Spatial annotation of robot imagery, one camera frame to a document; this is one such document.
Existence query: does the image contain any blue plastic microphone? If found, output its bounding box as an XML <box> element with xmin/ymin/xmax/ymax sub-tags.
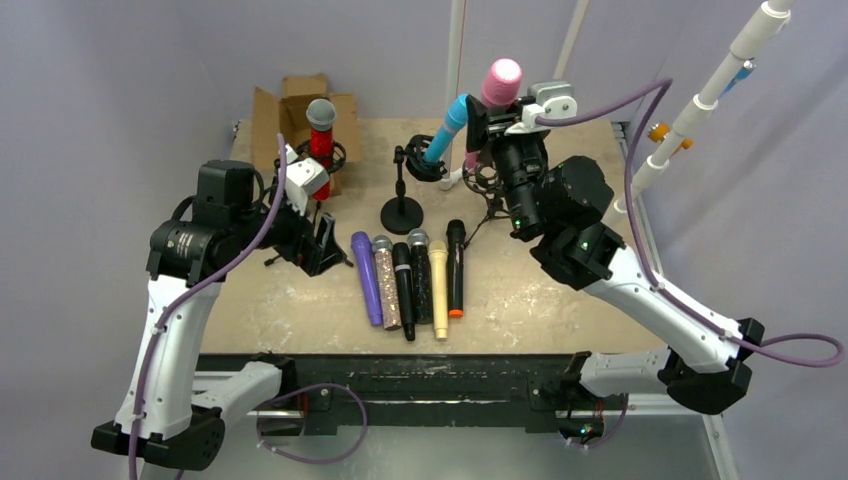
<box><xmin>423</xmin><ymin>94</ymin><xmax>468</xmax><ymax>165</ymax></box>

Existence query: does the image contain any pink plastic microphone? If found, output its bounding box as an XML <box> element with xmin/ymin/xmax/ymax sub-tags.
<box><xmin>464</xmin><ymin>58</ymin><xmax>523</xmax><ymax>170</ymax></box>

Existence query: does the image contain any purple plastic microphone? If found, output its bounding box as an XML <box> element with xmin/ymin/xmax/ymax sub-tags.
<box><xmin>351</xmin><ymin>231</ymin><xmax>383</xmax><ymax>327</ymax></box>

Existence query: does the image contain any black tripod mic stand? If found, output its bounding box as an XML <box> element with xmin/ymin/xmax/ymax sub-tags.
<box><xmin>263</xmin><ymin>137</ymin><xmax>353</xmax><ymax>277</ymax></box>
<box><xmin>462</xmin><ymin>164</ymin><xmax>510</xmax><ymax>248</ymax></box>

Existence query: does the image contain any silver rhinestone microphone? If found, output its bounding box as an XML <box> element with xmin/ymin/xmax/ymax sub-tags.
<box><xmin>372</xmin><ymin>235</ymin><xmax>402</xmax><ymax>330</ymax></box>

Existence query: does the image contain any black microphone with silver band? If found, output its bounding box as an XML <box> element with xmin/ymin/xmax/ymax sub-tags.
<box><xmin>392</xmin><ymin>242</ymin><xmax>416</xmax><ymax>342</ymax></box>

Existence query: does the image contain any plain black microphone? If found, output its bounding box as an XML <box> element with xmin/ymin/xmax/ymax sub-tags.
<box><xmin>446</xmin><ymin>219</ymin><xmax>466</xmax><ymax>318</ymax></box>

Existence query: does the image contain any black round-base desk mic stand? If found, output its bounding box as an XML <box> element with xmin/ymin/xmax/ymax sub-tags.
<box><xmin>380</xmin><ymin>134</ymin><xmax>447</xmax><ymax>235</ymax></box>

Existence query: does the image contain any black glitter microphone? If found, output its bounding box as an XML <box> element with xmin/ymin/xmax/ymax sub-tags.
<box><xmin>408</xmin><ymin>228</ymin><xmax>433</xmax><ymax>325</ymax></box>

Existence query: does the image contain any cream plastic microphone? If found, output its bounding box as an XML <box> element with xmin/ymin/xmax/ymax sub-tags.
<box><xmin>429</xmin><ymin>240</ymin><xmax>449</xmax><ymax>341</ymax></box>

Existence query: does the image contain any brown cardboard box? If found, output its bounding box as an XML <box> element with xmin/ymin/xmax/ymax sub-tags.
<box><xmin>250</xmin><ymin>73</ymin><xmax>364</xmax><ymax>171</ymax></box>

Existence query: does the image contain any red glitter microphone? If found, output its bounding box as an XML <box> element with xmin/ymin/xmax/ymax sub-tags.
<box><xmin>306</xmin><ymin>98</ymin><xmax>337</xmax><ymax>174</ymax></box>

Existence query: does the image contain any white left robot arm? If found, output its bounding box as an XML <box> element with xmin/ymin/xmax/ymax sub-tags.
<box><xmin>91</xmin><ymin>158</ymin><xmax>346</xmax><ymax>478</ymax></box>

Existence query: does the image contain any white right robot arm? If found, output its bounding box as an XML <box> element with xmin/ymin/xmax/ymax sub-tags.
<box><xmin>465</xmin><ymin>97</ymin><xmax>764</xmax><ymax>415</ymax></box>

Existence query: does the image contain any orange clamp on pipe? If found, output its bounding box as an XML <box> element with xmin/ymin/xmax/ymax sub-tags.
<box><xmin>647</xmin><ymin>122</ymin><xmax>693</xmax><ymax>154</ymax></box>

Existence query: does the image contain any blue marker on pipe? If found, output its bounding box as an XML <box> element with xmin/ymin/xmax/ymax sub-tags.
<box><xmin>719</xmin><ymin>59</ymin><xmax>757</xmax><ymax>97</ymax></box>

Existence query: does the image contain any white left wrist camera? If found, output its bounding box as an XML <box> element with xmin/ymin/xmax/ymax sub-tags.
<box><xmin>285</xmin><ymin>144</ymin><xmax>330</xmax><ymax>216</ymax></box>

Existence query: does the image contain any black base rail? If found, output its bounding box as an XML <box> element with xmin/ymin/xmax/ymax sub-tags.
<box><xmin>198</xmin><ymin>354</ymin><xmax>664</xmax><ymax>439</ymax></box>

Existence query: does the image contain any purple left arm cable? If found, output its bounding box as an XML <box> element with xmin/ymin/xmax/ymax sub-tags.
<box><xmin>127</xmin><ymin>132</ymin><xmax>369</xmax><ymax>480</ymax></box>

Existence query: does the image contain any white PVC pipe frame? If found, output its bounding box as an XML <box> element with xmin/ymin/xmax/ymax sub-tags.
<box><xmin>421</xmin><ymin>1</ymin><xmax>793</xmax><ymax>223</ymax></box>

